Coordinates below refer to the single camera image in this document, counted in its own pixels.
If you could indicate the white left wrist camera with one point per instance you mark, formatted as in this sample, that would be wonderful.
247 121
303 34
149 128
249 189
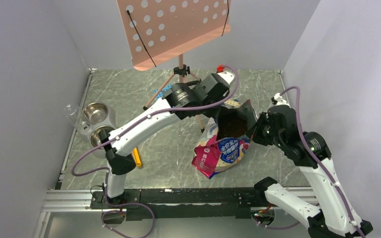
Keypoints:
227 76

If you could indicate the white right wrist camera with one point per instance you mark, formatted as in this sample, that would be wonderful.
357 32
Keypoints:
279 100

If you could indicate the pink music stand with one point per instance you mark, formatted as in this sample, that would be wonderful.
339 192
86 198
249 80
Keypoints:
160 30

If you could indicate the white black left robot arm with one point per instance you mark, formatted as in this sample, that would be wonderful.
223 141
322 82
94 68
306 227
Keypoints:
182 100

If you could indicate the pink pet food bag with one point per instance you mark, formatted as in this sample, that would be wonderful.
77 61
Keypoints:
222 146

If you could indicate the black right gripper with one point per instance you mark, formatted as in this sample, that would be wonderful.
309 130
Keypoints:
254 133

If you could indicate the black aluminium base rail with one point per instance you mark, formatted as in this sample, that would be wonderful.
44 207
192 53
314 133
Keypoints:
145 203

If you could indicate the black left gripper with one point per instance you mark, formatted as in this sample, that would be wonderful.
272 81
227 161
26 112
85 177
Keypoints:
213 112

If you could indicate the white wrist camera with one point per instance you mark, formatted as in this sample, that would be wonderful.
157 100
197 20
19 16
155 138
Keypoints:
227 76
279 100

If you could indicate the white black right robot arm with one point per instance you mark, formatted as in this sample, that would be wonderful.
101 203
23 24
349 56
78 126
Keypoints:
333 216

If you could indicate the yellow plastic scoop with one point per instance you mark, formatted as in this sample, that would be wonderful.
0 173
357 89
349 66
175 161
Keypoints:
136 157

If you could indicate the toy block car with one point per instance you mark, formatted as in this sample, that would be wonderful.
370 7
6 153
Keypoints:
231 104

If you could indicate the grey double bowl feeder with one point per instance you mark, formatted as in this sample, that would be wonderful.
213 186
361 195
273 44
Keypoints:
95 117

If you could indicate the clear water bottle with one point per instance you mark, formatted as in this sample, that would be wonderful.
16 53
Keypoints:
76 117

